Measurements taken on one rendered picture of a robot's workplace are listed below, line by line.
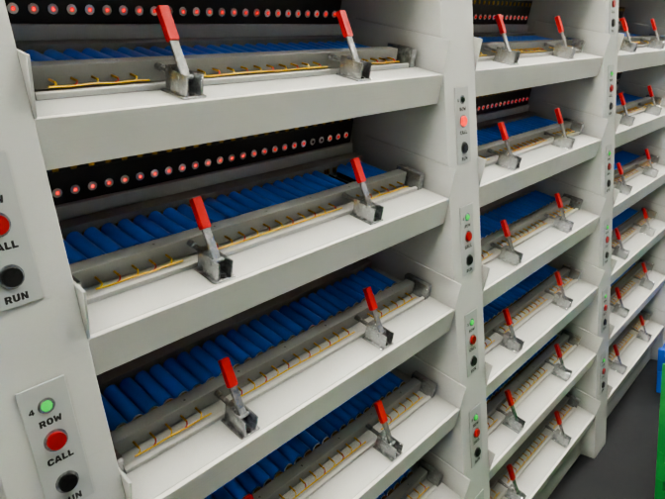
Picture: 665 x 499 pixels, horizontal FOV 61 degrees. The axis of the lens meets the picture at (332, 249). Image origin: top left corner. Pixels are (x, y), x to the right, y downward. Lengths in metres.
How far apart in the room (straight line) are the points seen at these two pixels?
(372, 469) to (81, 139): 0.65
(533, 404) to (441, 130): 0.77
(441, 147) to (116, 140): 0.54
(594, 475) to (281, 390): 1.24
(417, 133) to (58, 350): 0.64
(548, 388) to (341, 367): 0.81
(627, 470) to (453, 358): 0.95
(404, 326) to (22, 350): 0.58
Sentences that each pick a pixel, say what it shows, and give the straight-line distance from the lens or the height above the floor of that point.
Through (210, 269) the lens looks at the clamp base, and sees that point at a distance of 0.63.
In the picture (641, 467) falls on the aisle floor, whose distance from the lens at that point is 1.92.
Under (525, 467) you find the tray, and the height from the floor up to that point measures 0.16.
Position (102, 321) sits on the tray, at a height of 0.93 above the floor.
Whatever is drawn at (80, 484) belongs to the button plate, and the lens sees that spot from 0.61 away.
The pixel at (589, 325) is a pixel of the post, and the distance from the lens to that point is 1.72.
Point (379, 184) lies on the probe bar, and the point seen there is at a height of 0.96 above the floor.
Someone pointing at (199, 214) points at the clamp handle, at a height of 1.00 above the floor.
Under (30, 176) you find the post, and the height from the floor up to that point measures 1.07.
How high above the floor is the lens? 1.11
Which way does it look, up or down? 16 degrees down
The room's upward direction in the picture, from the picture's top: 6 degrees counter-clockwise
